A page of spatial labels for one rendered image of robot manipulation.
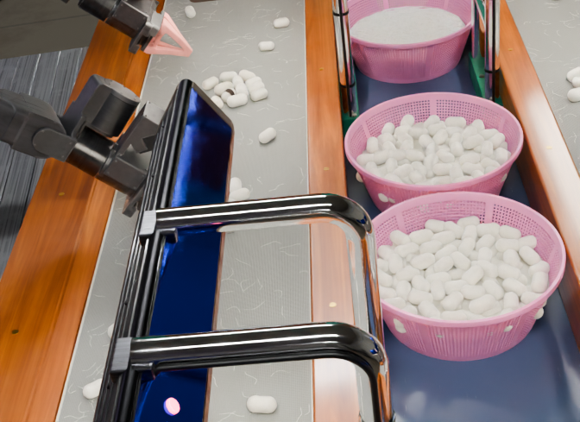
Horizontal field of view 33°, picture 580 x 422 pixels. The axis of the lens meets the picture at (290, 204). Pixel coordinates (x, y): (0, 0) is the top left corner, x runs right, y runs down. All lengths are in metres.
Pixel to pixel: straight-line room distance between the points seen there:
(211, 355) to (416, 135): 0.95
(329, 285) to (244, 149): 0.40
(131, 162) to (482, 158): 0.53
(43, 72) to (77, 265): 0.81
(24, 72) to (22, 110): 0.83
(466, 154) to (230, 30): 0.64
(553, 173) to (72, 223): 0.69
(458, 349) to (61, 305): 0.51
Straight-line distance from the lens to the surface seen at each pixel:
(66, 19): 4.09
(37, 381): 1.21
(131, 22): 1.69
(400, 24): 1.93
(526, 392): 1.23
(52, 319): 1.29
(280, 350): 0.66
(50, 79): 2.08
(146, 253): 0.77
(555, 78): 1.70
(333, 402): 1.10
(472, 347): 1.23
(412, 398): 1.22
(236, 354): 0.66
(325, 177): 1.43
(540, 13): 1.93
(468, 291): 1.25
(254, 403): 1.12
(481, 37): 1.80
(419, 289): 1.26
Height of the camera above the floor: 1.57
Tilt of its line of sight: 35 degrees down
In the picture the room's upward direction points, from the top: 8 degrees counter-clockwise
